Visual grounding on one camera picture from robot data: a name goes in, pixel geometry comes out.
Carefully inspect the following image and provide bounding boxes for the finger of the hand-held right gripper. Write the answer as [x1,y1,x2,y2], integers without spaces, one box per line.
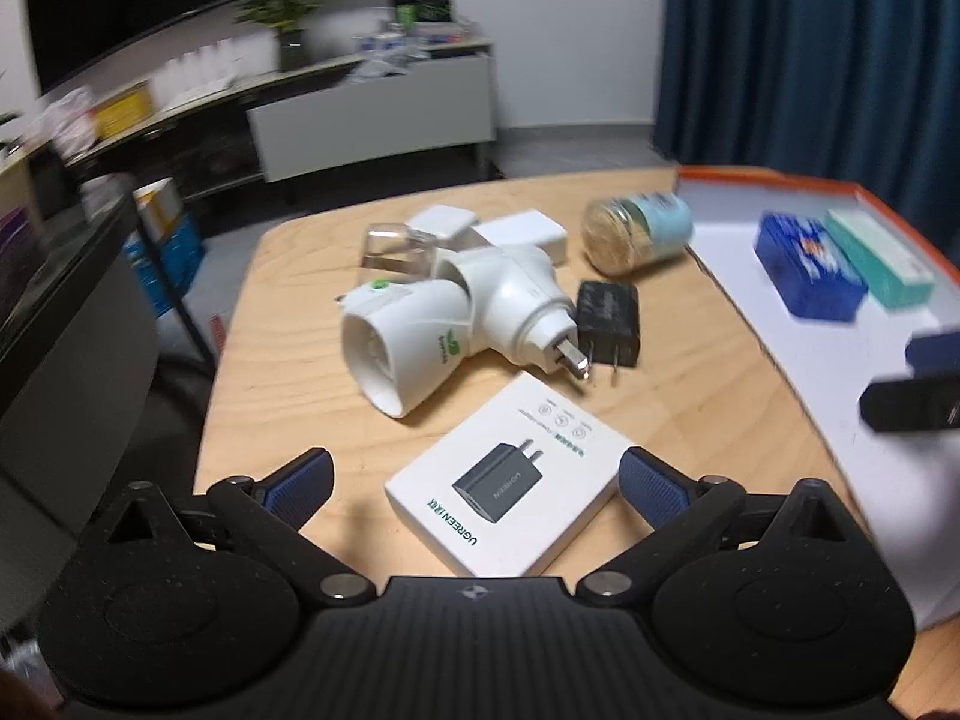
[905,330,960,376]
[860,371,960,434]

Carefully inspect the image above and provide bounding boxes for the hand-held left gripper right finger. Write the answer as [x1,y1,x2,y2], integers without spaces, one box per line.
[576,446,867,608]

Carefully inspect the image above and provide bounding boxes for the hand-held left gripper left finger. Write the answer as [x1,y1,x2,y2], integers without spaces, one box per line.
[79,447,376,610]

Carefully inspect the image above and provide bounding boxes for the white tray with orange rim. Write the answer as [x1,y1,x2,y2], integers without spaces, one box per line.
[675,165,960,631]

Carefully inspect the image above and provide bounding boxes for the white charger packaging box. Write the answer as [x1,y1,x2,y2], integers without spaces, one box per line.
[385,371,638,577]

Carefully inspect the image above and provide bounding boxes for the white plug-in device green logo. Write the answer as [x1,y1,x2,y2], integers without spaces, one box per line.
[339,277,481,419]

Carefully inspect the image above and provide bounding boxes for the white plug-in device with prongs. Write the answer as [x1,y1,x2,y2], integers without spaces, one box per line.
[442,244,593,383]

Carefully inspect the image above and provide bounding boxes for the clear bottle with white cap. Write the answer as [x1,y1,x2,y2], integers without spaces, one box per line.
[361,221,440,282]

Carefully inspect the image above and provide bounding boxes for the toothpick jar with blue lid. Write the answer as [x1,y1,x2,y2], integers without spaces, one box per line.
[583,191,695,276]

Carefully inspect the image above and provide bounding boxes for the large white wall charger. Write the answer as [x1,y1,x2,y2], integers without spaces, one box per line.
[469,210,569,265]

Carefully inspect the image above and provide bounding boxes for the teal cardboard box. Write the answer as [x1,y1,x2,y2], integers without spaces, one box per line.
[823,208,937,310]

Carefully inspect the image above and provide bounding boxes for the blue tin box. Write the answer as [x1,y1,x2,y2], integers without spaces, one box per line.
[754,211,869,325]

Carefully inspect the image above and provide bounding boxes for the blue plastic bag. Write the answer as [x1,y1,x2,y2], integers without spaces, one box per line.
[124,214,207,316]

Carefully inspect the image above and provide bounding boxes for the small white cube charger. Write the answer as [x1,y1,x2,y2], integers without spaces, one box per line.
[405,204,477,248]

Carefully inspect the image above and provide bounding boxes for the white and yellow carton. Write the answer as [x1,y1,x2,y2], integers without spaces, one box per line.
[133,178,185,241]

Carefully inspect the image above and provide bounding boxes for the dark blue curtain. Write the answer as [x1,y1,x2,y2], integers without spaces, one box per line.
[651,0,960,263]

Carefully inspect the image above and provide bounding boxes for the white cabinet drawer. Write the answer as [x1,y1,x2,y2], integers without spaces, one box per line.
[247,56,496,185]

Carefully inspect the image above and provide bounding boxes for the long media cabinet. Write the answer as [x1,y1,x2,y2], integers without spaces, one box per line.
[0,37,500,196]

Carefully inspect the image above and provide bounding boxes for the yellow box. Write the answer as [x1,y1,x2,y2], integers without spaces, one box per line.
[94,82,155,140]

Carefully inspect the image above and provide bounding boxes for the white router with antennas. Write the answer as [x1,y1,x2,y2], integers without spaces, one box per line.
[154,37,271,110]

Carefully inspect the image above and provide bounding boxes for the clear plastic bags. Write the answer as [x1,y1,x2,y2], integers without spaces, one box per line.
[349,52,428,83]

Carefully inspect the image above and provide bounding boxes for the clear plastic storage boxes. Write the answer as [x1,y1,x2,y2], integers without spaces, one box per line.
[356,22,481,61]

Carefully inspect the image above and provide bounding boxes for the black and green display box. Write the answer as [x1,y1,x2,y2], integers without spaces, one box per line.
[386,0,455,25]

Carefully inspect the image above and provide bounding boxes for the black wall charger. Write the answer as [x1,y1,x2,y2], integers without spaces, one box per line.
[574,280,642,389]

